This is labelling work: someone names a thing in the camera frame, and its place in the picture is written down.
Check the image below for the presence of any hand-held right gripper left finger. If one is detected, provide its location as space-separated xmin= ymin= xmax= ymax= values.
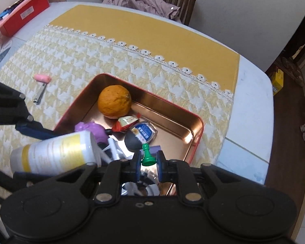
xmin=56 ymin=150 xmax=142 ymax=204

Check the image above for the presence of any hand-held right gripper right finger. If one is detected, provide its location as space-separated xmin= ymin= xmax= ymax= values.
xmin=156 ymin=150 xmax=241 ymax=206

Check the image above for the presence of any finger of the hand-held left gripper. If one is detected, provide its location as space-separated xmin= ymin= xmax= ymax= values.
xmin=0 ymin=165 xmax=60 ymax=210
xmin=0 ymin=77 xmax=56 ymax=141

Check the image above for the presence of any green chess pawn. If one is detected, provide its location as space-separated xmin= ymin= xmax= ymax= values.
xmin=141 ymin=144 xmax=156 ymax=167

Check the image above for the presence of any white and yellow bottle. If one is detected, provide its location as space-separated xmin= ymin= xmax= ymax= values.
xmin=10 ymin=130 xmax=102 ymax=175

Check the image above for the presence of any red and yellow packet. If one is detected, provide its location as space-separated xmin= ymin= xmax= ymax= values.
xmin=111 ymin=115 xmax=141 ymax=132

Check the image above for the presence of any red tin box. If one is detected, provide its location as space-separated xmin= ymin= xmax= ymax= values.
xmin=53 ymin=73 xmax=204 ymax=197

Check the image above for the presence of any purple spiky ball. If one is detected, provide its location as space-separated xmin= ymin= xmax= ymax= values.
xmin=74 ymin=121 xmax=109 ymax=146

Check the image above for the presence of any orange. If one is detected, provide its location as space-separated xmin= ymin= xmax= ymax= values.
xmin=98 ymin=85 xmax=132 ymax=119

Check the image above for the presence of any white plastic object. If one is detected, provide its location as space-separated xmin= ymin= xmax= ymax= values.
xmin=105 ymin=137 xmax=129 ymax=161

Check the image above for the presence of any blue and black oval gadget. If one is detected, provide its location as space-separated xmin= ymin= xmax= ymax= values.
xmin=124 ymin=122 xmax=158 ymax=151

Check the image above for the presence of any pink nail clipper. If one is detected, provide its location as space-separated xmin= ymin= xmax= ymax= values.
xmin=33 ymin=74 xmax=51 ymax=105

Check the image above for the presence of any yellow houndstooth table mat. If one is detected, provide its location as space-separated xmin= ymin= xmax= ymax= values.
xmin=0 ymin=4 xmax=241 ymax=209

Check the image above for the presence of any red cardboard box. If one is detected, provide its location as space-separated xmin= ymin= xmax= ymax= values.
xmin=0 ymin=0 xmax=50 ymax=37

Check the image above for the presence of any yellow box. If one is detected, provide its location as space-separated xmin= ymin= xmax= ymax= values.
xmin=269 ymin=66 xmax=285 ymax=96

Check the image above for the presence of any mauve cloth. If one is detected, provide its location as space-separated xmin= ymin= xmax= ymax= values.
xmin=102 ymin=0 xmax=181 ymax=21

